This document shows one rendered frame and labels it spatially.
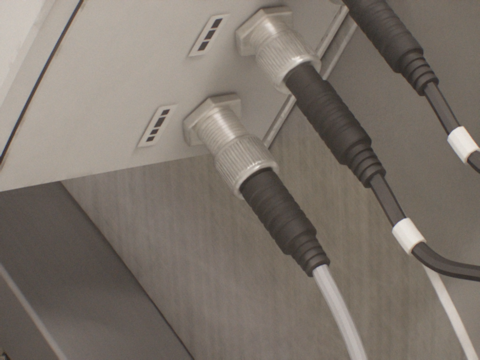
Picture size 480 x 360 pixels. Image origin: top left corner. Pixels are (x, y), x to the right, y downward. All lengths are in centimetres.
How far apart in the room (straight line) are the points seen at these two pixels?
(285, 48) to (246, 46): 1
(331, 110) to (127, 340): 14
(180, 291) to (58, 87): 15
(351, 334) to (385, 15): 9
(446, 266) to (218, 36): 10
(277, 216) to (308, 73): 4
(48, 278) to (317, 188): 10
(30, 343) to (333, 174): 12
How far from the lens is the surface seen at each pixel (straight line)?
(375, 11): 79
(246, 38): 82
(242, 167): 83
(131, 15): 79
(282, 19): 83
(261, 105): 86
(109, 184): 94
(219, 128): 84
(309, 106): 81
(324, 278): 82
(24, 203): 95
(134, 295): 94
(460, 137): 77
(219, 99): 84
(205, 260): 91
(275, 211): 83
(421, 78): 78
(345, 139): 80
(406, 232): 79
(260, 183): 83
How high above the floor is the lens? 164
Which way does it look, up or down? 8 degrees down
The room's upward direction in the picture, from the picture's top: 3 degrees counter-clockwise
